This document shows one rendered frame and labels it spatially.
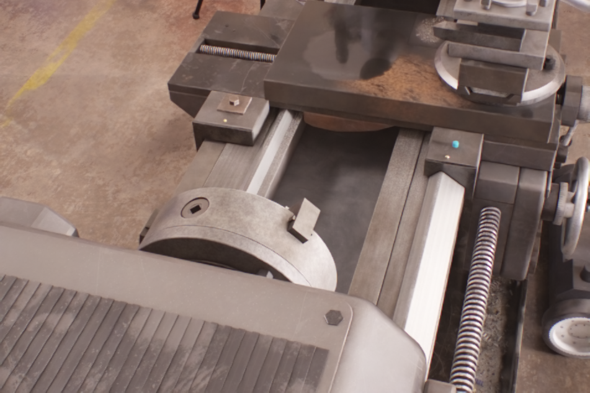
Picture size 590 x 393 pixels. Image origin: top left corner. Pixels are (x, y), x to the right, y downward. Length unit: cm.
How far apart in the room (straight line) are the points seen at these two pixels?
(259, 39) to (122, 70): 158
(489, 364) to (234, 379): 121
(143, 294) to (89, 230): 199
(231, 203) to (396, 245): 53
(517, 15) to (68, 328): 99
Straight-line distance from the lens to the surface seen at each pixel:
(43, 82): 340
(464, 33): 148
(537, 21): 145
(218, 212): 95
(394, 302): 135
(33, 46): 364
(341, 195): 167
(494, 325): 188
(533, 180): 163
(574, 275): 228
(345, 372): 66
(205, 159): 161
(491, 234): 160
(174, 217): 98
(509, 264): 177
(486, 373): 181
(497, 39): 148
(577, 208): 166
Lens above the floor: 189
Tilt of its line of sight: 42 degrees down
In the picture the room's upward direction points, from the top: 4 degrees counter-clockwise
